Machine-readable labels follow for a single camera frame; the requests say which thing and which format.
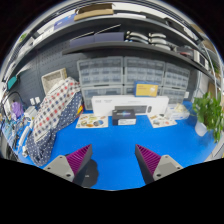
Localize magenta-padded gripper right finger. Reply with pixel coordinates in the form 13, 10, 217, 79
134, 143, 184, 185

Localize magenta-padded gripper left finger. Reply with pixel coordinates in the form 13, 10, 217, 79
43, 143, 94, 187

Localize navy white-dotted cloth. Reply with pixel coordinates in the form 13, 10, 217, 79
25, 91, 84, 167

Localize white blue tissue box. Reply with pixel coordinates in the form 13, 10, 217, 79
165, 103, 191, 121

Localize red blue checkered cloth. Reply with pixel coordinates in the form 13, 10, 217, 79
32, 76, 82, 143

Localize small black box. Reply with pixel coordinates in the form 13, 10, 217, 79
111, 108, 137, 127

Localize green potted plant white pot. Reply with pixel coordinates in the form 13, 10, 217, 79
191, 91, 224, 143

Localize white keyboard packaging box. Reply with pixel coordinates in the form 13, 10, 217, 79
91, 95, 170, 117

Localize yellow blue-framed box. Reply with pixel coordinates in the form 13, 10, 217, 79
133, 81, 160, 98

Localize white rectangular basket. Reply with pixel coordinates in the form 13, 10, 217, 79
40, 67, 68, 95

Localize black wall shelf unit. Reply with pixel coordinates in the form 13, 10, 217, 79
3, 3, 218, 81

